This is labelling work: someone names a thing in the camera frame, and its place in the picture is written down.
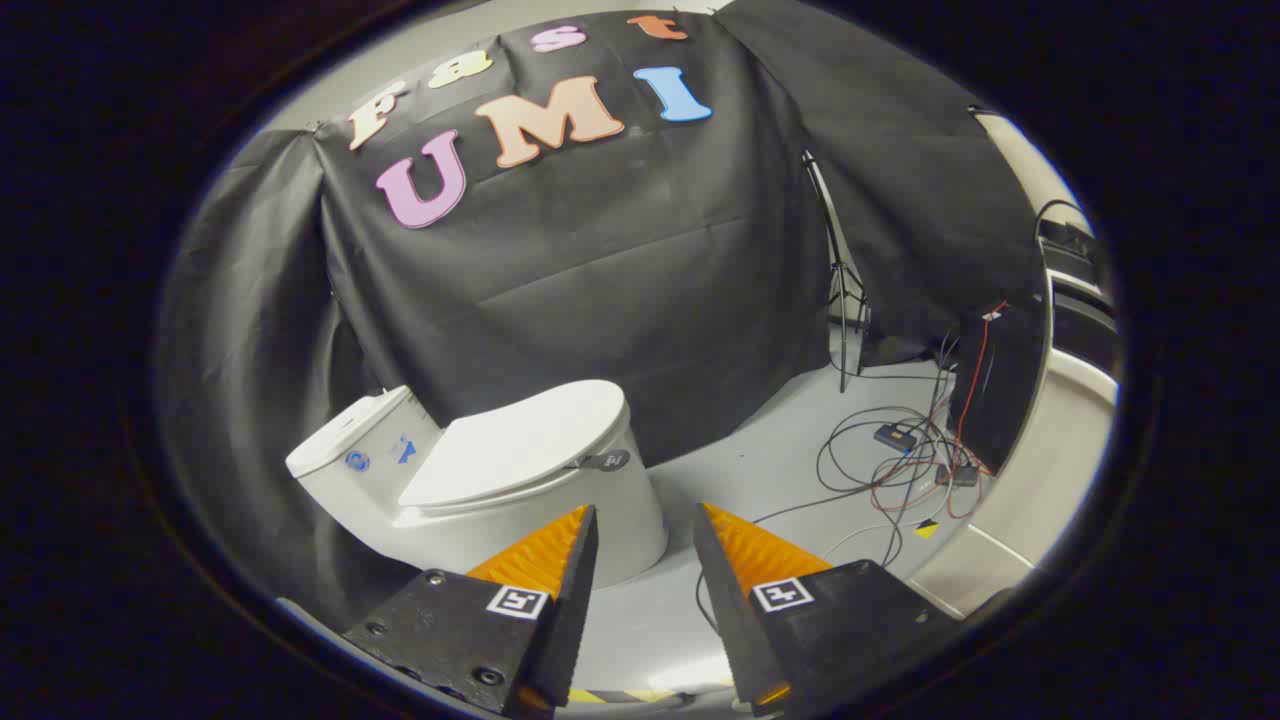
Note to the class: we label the black tripod stand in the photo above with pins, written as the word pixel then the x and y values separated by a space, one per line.
pixel 845 300

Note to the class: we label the small black box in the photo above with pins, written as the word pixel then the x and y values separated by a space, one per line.
pixel 895 436

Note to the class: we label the yellow tape piece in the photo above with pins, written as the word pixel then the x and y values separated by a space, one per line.
pixel 926 529

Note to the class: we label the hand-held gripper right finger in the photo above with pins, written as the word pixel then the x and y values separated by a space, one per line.
pixel 730 610

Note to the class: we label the white cabinet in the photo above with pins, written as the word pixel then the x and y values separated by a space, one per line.
pixel 1040 500

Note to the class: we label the black backdrop cloth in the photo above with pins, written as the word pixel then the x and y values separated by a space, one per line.
pixel 600 260

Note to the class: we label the white toilet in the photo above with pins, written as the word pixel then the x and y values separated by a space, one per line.
pixel 620 510

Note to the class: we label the plain black cloth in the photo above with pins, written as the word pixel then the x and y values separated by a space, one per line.
pixel 250 350
pixel 920 200

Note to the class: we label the yellow and black floor tape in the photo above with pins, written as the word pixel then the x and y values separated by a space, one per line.
pixel 620 695

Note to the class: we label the dark equipment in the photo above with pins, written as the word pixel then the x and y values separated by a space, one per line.
pixel 1075 245

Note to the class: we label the black upright panel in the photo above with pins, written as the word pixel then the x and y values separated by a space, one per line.
pixel 1000 390

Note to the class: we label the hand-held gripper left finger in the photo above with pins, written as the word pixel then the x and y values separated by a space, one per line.
pixel 572 610

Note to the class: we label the small grey adapter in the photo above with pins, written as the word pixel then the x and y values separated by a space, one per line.
pixel 958 475

